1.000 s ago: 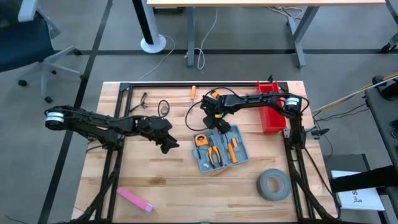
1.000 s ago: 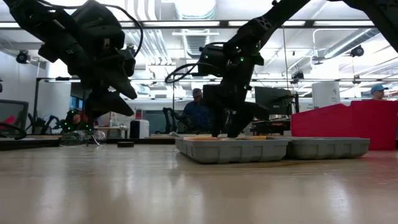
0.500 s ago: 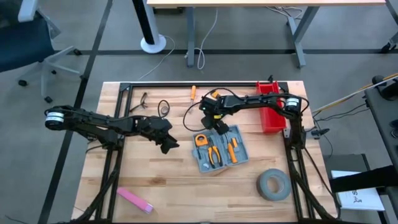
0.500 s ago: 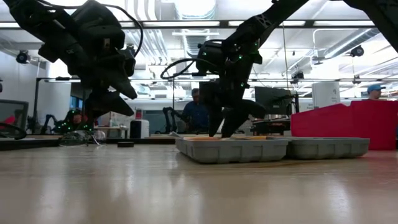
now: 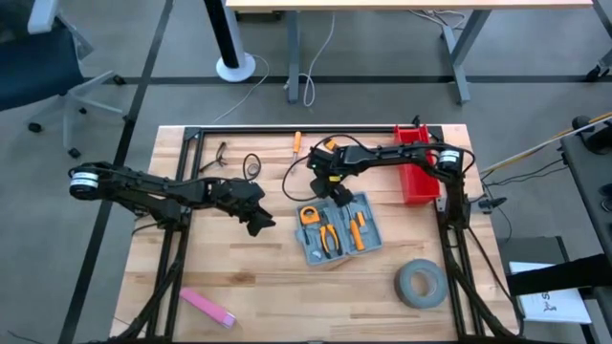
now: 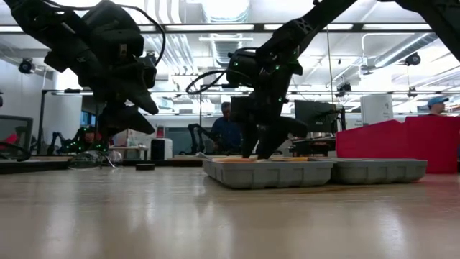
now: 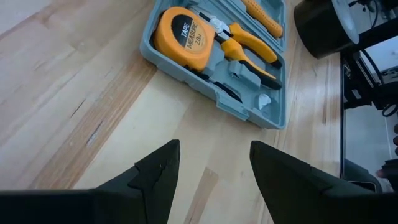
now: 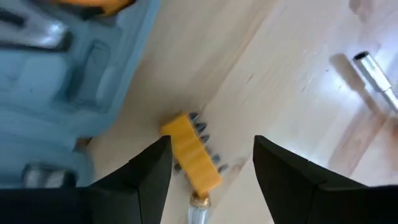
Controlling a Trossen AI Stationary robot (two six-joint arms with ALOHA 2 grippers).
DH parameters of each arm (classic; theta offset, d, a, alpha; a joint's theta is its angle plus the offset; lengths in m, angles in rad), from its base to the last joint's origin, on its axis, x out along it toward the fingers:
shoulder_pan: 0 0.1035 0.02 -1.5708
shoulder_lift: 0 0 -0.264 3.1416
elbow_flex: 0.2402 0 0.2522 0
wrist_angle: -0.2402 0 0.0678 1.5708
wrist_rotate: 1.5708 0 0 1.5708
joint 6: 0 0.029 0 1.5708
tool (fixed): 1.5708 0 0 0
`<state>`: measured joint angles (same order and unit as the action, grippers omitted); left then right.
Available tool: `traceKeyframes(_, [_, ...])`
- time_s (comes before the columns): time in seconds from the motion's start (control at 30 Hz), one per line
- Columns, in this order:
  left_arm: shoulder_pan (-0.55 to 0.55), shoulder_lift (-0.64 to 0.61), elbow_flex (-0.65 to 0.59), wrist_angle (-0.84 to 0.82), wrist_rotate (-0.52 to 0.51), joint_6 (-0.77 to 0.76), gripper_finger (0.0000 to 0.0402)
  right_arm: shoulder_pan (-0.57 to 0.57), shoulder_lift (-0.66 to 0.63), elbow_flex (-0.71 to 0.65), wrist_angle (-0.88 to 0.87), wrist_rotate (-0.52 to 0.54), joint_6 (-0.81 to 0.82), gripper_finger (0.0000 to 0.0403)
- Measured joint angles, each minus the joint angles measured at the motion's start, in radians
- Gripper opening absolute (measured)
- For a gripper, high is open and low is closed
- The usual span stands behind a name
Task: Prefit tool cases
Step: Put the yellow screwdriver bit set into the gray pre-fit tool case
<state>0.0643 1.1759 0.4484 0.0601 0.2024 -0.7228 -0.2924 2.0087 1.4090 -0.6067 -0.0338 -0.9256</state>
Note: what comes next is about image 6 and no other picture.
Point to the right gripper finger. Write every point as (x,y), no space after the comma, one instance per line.
(249,140)
(267,142)

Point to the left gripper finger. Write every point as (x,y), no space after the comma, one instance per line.
(122,120)
(143,102)

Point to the grey-blue plastic tool case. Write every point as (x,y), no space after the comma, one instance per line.
(280,176)

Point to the small grey socket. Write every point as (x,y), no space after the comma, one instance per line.
(145,167)

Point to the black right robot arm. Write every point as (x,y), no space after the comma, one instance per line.
(305,25)

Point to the person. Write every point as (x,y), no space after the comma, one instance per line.
(437,106)
(89,137)
(226,133)

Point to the red fire extinguisher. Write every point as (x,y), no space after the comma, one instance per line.
(160,132)

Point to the dark desk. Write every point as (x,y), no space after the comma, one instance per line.
(312,145)

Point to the white air purifier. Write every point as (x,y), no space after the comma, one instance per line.
(161,149)

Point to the grey crumpled heap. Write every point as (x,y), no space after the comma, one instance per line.
(93,160)

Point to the black computer monitor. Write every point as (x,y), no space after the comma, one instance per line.
(320,117)

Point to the black robot with green lights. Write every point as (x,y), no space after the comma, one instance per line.
(72,144)

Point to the grey office chair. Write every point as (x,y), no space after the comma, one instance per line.
(16,122)

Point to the white numbered pillar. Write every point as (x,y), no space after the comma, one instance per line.
(376,109)

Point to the red flat object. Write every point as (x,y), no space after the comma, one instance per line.
(10,138)

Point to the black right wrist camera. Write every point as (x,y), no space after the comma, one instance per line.
(242,68)

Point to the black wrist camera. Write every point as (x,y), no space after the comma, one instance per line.
(111,28)
(242,68)

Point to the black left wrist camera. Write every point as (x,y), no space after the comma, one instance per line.
(111,28)

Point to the black robot station frame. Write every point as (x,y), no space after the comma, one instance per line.
(40,118)
(196,138)

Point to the black ceiling camera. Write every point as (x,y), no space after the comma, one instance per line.
(412,59)
(345,88)
(27,66)

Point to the silver ceiling duct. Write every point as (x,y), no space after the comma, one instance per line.
(226,36)

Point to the black aluminium table frame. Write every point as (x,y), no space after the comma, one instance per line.
(32,166)

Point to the red bin wall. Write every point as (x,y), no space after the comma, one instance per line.
(413,144)

